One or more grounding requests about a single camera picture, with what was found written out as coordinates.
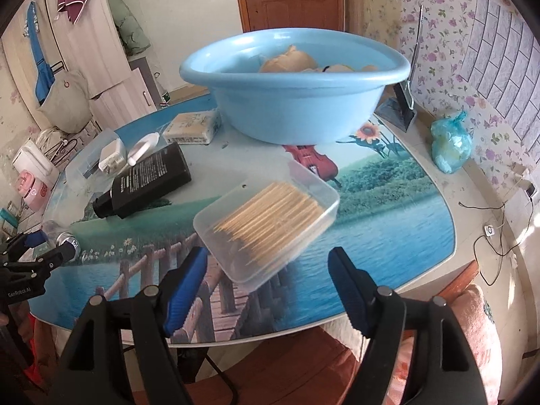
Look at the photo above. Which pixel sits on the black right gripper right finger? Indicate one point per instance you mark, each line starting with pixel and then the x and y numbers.
pixel 442 368

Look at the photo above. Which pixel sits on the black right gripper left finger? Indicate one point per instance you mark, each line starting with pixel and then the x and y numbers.
pixel 92 367

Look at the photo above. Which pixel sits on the clear plastic storage box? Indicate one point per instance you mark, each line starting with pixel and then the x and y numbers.
pixel 85 165

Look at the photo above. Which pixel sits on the black bottle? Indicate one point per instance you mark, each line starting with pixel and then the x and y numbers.
pixel 149 180

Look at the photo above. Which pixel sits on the clear toothpick box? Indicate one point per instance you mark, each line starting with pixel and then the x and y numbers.
pixel 276 210

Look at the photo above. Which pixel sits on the brown plush capybara toy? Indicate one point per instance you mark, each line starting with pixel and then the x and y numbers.
pixel 293 60

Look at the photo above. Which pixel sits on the pink appliance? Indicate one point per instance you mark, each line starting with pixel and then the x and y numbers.
pixel 35 192

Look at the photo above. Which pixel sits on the white power adapter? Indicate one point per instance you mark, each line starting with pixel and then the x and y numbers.
pixel 112 157

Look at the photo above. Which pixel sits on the beige tote bag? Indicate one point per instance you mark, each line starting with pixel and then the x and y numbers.
pixel 67 104

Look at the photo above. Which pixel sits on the white curved plastic item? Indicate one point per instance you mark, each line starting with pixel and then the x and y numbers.
pixel 145 147

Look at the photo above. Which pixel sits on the blue hanging bag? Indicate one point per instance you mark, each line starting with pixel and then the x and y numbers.
pixel 45 77

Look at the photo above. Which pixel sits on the blue plastic garbage bag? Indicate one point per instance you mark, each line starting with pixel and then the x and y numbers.
pixel 452 144

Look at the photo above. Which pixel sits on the tissue pack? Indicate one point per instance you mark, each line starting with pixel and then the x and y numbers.
pixel 193 128

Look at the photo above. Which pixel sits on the white wooden wardrobe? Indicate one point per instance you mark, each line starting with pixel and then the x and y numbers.
pixel 91 46

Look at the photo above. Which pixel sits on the green padded jacket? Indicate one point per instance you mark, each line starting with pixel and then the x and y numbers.
pixel 131 34

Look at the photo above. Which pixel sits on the dustpan with broom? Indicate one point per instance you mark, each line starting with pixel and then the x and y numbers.
pixel 399 110

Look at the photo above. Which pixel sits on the light blue plastic basin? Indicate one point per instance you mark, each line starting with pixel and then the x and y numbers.
pixel 299 108

